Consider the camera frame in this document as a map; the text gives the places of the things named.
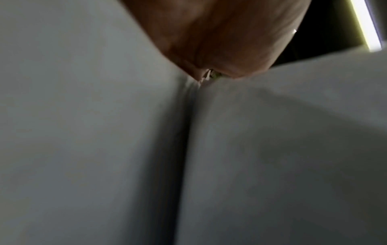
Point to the person's left hand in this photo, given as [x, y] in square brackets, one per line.
[229, 33]

